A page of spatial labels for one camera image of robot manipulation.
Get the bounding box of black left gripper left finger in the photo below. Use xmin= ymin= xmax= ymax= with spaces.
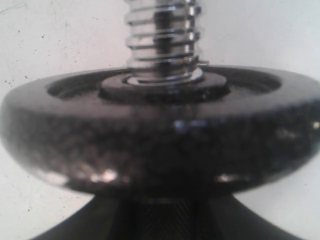
xmin=37 ymin=196 xmax=131 ymax=240

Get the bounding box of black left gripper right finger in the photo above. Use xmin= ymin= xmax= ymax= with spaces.
xmin=197 ymin=195 xmax=300 ymax=240

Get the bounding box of black weight plate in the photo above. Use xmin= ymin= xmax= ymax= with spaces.
xmin=0 ymin=66 xmax=320 ymax=198

